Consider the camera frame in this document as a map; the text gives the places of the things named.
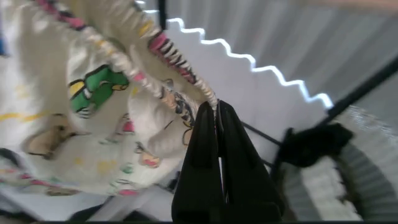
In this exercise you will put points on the white curtain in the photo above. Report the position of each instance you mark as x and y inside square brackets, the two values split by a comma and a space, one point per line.
[311, 37]

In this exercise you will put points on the white laundry basket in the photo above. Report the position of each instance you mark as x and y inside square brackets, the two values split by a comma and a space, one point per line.
[317, 193]

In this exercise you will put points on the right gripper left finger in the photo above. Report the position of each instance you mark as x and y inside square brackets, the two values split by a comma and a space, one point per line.
[199, 186]

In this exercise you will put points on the black clothes rack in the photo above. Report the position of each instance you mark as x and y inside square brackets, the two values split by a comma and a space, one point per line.
[360, 90]

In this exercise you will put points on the black garment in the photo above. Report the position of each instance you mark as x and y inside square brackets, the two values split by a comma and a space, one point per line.
[311, 146]

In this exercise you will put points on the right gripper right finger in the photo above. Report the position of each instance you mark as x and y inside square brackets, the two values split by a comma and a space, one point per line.
[248, 193]

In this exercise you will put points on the cream printed garment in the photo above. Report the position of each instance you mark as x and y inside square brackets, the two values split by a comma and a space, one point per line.
[102, 140]

